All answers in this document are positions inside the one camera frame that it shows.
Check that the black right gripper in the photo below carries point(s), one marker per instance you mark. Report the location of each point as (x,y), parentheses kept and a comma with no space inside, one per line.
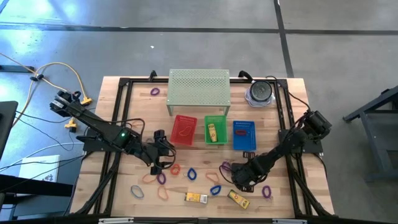
(248,174)

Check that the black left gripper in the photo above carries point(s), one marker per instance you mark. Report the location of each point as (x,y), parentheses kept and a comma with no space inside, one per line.
(160,169)

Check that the orange coil wristband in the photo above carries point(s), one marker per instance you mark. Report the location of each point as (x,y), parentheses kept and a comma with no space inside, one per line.
(171,169)
(236,132)

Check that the orange rubber band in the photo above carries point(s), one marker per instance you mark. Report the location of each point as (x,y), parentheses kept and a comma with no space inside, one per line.
(158,193)
(143,179)
(179,133)
(206,175)

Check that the yellow crayon box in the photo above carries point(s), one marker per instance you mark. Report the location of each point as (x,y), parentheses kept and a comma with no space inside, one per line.
(212,132)
(238,199)
(196,198)

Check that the blue coil wristband keyring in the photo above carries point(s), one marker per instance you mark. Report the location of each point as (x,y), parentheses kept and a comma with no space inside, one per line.
(211,190)
(188,174)

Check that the blue rubber band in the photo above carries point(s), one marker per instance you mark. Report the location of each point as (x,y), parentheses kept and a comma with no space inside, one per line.
(132,190)

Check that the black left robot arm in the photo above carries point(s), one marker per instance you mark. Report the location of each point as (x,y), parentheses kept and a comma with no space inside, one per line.
(93,123)

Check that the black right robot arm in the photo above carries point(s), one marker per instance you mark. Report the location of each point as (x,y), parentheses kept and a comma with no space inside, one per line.
(280,154)

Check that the black desk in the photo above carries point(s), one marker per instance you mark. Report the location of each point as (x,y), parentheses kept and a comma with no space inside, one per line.
(31,186)
(7,124)

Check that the blue plastic basket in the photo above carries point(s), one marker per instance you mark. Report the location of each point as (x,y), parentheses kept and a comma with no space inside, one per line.
(245,144)

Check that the red plastic basket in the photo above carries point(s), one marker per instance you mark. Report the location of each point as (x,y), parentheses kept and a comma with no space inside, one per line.
(174,140)

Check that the green plastic basket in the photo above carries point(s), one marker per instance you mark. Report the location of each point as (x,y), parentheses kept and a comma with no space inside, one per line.
(222,137)

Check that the clear plastic wrap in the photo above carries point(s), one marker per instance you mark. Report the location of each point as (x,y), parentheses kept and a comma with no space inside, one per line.
(248,103)

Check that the white canister black lid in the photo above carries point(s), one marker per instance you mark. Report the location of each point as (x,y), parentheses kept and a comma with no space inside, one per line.
(261,91)

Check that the green perforated metal shelf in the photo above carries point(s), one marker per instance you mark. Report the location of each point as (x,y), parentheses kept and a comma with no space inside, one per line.
(199,87)

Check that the white box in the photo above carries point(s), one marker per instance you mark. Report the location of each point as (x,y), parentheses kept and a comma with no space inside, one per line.
(37,168)

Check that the dark metal cart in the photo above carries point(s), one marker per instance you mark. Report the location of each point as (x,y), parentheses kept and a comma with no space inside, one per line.
(370,140)

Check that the black floor bar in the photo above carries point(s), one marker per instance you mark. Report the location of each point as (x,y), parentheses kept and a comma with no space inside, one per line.
(15,68)

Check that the silver metal bracket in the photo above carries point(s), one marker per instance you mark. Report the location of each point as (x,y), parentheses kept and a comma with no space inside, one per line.
(115,220)
(289,221)

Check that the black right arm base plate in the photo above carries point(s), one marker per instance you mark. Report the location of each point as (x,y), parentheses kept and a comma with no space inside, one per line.
(314,146)

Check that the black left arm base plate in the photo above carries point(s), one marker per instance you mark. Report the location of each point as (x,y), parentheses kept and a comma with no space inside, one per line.
(93,144)

